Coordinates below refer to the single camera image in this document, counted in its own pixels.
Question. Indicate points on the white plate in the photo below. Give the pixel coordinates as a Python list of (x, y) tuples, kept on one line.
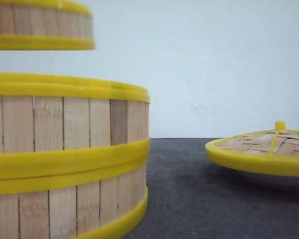
[(273, 181)]

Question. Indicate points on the bamboo steamer basket yellow rims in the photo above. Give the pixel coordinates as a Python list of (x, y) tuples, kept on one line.
[(45, 25), (59, 130)]

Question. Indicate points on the woven bamboo steamer lid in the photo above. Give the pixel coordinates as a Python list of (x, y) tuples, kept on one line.
[(271, 152)]

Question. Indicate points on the bamboo steamer basket with buns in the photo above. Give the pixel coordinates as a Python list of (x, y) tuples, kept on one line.
[(106, 209)]

